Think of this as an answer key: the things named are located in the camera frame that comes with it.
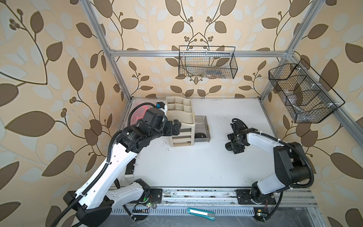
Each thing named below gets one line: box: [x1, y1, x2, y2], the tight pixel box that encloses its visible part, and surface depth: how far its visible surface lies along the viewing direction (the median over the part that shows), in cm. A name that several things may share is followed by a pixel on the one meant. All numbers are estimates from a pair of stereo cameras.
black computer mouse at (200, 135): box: [194, 132, 207, 139], surface depth 96 cm
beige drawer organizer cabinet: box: [165, 96, 196, 148], surface depth 82 cm
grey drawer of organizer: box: [194, 115, 211, 143], surface depth 98 cm
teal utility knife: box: [186, 207, 216, 221], surface depth 71 cm
